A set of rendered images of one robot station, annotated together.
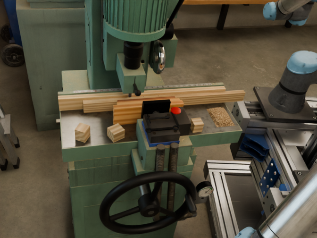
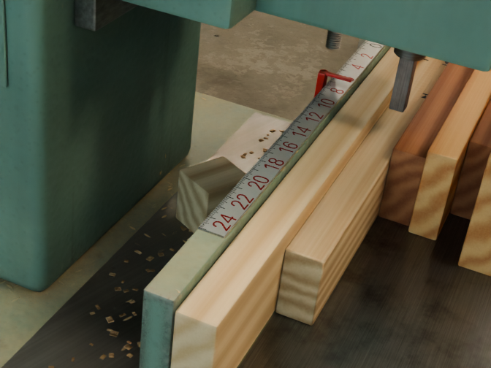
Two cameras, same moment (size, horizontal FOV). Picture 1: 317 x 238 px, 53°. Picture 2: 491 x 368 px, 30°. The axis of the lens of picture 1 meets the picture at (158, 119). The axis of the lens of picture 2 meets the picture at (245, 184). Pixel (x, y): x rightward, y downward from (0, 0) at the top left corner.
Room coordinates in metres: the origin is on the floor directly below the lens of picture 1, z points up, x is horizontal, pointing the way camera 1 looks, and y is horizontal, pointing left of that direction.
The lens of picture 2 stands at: (0.60, 0.54, 1.20)
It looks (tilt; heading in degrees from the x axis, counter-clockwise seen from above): 32 degrees down; 311
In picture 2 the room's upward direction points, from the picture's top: 7 degrees clockwise
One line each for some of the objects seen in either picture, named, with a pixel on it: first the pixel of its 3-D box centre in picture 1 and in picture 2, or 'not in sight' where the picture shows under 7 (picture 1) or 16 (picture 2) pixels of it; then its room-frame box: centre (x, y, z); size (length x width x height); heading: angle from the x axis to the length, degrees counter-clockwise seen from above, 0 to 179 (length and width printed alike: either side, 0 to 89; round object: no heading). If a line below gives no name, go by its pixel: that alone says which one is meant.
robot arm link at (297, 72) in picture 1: (302, 70); not in sight; (1.17, -0.55, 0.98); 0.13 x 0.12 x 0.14; 113
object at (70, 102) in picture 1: (146, 97); (389, 93); (0.90, 0.05, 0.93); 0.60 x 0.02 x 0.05; 111
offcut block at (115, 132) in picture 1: (115, 132); not in sight; (0.71, 0.12, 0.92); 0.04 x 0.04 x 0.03; 45
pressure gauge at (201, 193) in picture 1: (203, 189); not in sight; (0.75, -0.21, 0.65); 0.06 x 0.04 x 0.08; 111
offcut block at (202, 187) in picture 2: not in sight; (213, 198); (0.99, 0.12, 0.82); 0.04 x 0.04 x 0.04; 83
